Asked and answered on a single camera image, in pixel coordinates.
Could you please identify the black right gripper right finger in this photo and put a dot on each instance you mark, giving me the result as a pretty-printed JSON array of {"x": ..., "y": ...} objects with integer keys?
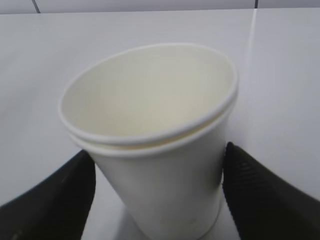
[{"x": 263, "y": 205}]

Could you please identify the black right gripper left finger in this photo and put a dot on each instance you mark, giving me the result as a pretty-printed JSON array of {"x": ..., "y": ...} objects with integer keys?
[{"x": 55, "y": 209}]

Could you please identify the white paper cup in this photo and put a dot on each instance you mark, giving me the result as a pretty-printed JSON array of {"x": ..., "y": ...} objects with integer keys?
[
  {"x": 172, "y": 191},
  {"x": 149, "y": 94}
]

